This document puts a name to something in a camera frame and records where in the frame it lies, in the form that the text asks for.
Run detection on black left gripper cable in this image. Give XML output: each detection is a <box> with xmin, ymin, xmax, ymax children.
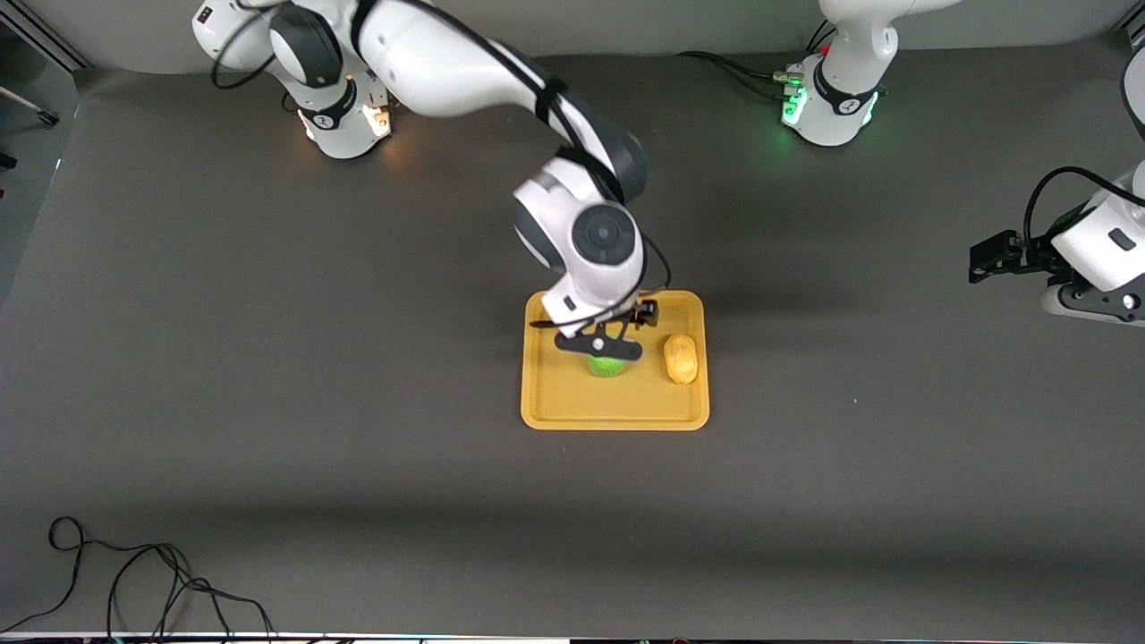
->
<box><xmin>1022</xmin><ymin>166</ymin><xmax>1145</xmax><ymax>253</ymax></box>

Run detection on dark grey table mat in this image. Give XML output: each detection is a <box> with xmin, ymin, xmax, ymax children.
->
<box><xmin>0</xmin><ymin>31</ymin><xmax>1145</xmax><ymax>641</ymax></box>

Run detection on yellow-brown potato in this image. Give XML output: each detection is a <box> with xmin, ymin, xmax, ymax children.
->
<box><xmin>661</xmin><ymin>334</ymin><xmax>700</xmax><ymax>385</ymax></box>

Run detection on grey stand leg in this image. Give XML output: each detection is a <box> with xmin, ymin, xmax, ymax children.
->
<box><xmin>0</xmin><ymin>85</ymin><xmax>61</xmax><ymax>127</ymax></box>

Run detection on black left arm base cable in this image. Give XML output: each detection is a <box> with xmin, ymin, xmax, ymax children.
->
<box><xmin>675</xmin><ymin>18</ymin><xmax>837</xmax><ymax>101</ymax></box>

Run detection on yellow plastic tray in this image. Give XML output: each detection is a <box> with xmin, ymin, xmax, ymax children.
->
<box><xmin>521</xmin><ymin>290</ymin><xmax>711</xmax><ymax>432</ymax></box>

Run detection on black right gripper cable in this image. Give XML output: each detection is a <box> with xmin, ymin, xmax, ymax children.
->
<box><xmin>528</xmin><ymin>231</ymin><xmax>673</xmax><ymax>328</ymax></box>

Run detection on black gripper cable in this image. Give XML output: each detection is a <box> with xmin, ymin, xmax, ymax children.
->
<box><xmin>528</xmin><ymin>231</ymin><xmax>673</xmax><ymax>328</ymax></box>
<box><xmin>1022</xmin><ymin>166</ymin><xmax>1145</xmax><ymax>253</ymax></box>

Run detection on thin black loose cable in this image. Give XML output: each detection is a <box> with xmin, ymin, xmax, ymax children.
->
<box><xmin>0</xmin><ymin>516</ymin><xmax>276</xmax><ymax>640</ymax></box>

